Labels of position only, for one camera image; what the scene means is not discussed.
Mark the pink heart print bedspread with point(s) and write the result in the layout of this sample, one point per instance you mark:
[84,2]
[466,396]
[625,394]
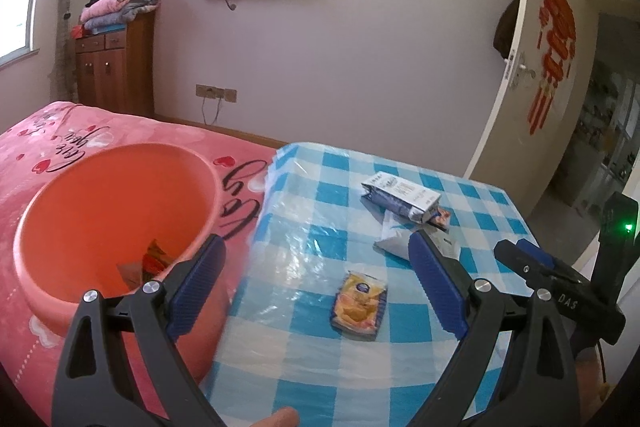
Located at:
[30,142]

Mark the dark hanging coat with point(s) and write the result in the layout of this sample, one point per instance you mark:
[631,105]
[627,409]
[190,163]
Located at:
[506,32]

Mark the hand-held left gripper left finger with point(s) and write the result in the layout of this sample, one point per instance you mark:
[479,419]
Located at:
[197,287]

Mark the small orange packet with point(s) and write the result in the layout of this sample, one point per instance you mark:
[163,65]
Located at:
[441,218]

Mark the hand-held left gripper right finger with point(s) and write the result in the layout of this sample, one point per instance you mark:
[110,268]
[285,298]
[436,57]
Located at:
[440,287]

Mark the cluttered shelf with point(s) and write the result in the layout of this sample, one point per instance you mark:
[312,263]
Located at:
[610,127]

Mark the orange plastic bin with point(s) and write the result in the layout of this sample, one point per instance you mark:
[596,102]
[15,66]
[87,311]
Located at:
[100,207]

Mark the wall socket strip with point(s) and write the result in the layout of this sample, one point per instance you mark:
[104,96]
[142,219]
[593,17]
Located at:
[215,93]

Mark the red paper door decoration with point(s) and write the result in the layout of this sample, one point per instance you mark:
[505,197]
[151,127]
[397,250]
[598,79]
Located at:
[555,37]

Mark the yellow biscuit packet clear wrapper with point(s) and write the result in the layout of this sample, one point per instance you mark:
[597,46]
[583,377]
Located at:
[357,304]

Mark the brown wooden cabinet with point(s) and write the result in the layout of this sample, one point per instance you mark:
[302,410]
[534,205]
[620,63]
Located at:
[115,67]

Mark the person's left hand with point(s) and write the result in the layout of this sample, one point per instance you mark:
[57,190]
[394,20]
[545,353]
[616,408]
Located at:
[280,418]

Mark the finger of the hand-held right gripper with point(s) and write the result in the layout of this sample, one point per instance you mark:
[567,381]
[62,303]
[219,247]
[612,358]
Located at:
[520,264]
[560,266]

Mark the pile of folded clothes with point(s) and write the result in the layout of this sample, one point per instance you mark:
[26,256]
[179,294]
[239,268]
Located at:
[115,7]

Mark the blue white checkered tablecloth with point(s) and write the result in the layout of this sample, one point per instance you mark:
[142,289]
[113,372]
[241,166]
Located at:
[310,357]

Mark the white plastic pouch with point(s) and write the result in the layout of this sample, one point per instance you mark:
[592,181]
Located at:
[397,242]

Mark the white blue milk carton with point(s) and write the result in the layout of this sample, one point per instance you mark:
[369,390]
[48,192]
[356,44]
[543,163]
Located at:
[400,197]

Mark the grey net curtain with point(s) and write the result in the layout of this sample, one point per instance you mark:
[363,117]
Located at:
[67,7]

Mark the white door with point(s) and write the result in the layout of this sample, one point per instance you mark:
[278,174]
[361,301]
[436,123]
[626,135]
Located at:
[535,147]

